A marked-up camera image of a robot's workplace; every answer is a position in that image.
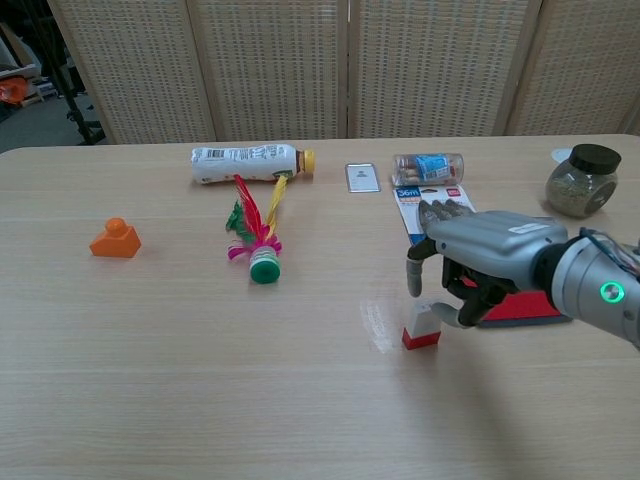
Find red ink pad clear lid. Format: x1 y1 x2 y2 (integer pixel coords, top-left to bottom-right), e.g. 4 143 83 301
459 273 574 330

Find colourful feather shuttlecock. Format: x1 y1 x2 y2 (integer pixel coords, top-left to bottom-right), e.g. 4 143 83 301
224 173 290 287

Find white and red stamp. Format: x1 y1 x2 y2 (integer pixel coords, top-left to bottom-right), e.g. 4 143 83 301
400 299 443 352

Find white drink bottle yellow cap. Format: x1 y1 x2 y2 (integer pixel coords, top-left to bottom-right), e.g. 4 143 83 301
189 143 317 187

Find blue tape roll package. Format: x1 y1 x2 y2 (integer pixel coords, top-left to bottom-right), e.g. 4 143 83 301
392 184 477 247

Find orange toy block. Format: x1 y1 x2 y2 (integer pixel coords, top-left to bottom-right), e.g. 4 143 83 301
89 216 143 260

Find clear plastic tube container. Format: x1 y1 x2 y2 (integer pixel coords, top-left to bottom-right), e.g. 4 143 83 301
391 152 466 188

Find glass jar black lid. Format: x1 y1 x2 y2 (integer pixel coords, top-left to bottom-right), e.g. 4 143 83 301
544 143 623 220

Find wooden folding screen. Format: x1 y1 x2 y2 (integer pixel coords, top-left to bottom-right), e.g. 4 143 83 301
46 0 640 147

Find black tripod stand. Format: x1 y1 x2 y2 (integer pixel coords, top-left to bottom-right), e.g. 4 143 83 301
27 0 107 147

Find orange plastic bag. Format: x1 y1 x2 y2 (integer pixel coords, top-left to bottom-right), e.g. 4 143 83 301
0 77 27 105

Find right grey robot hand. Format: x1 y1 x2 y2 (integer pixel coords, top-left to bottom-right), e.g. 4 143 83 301
405 199 570 332

